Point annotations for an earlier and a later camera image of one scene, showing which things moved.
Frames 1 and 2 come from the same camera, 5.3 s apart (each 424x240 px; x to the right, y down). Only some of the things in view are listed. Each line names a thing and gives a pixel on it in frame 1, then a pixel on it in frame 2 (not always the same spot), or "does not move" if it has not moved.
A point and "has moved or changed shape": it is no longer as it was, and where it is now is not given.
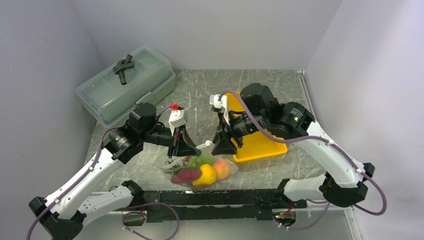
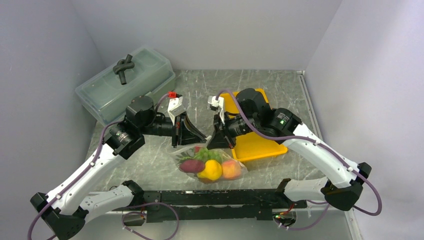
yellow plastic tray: x=254 y=146 does not move
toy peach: x=223 y=168 to x=231 y=169
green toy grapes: x=197 y=161 has moved or changed shape
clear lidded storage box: x=151 y=80 does not move
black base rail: x=161 y=205 does not move
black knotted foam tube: x=122 y=65 does not move
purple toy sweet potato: x=186 y=174 to x=193 y=166
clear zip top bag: x=198 y=171 has moved or changed shape
